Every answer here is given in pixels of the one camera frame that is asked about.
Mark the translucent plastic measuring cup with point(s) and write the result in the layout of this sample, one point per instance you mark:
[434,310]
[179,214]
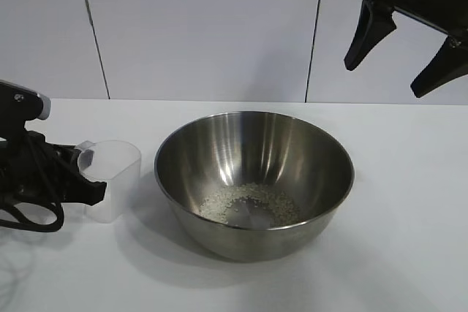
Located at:
[120,188]

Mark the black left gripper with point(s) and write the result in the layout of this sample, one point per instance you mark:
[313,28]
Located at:
[22,173]

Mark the white rice grains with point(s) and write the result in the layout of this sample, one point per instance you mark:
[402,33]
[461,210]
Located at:
[219,206]

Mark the stainless steel mixing bowl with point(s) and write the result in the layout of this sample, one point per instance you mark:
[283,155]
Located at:
[219,242]

